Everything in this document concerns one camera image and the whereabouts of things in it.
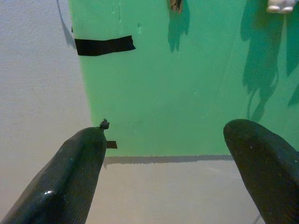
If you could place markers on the long black tape strip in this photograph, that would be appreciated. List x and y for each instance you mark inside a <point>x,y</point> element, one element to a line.
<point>105,46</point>

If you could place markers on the green foam board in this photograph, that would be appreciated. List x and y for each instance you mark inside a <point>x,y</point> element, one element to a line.
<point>163,93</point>

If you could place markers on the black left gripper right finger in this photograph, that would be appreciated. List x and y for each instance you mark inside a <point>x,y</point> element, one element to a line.
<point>266,168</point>

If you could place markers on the small black tape strip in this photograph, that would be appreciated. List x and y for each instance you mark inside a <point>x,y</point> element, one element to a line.
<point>112,144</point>

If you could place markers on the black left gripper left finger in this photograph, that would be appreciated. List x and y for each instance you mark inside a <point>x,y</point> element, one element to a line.
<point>70,175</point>

